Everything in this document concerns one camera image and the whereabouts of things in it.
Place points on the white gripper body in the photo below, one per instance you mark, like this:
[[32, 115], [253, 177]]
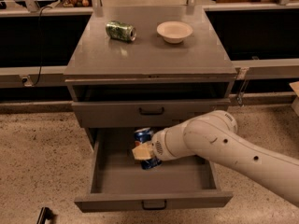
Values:
[[158, 146]]

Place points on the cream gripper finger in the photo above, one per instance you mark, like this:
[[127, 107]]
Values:
[[143, 152]]

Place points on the blue pepsi can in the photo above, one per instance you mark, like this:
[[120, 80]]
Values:
[[143, 136]]

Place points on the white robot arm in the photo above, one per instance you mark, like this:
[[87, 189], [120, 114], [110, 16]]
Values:
[[213, 136]]

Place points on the open grey middle drawer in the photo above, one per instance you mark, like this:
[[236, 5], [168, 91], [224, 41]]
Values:
[[118, 183]]

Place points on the closed grey upper drawer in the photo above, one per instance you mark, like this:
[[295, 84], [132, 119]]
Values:
[[120, 114]]

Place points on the grey drawer cabinet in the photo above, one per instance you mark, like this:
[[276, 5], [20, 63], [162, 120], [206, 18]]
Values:
[[103, 69]]

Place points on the green soda can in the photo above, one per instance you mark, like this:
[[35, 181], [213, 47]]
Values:
[[121, 31]]

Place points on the white ceramic bowl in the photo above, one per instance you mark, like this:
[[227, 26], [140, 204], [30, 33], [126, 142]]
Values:
[[174, 32]]

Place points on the black object on floor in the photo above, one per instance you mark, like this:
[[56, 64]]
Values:
[[44, 215]]

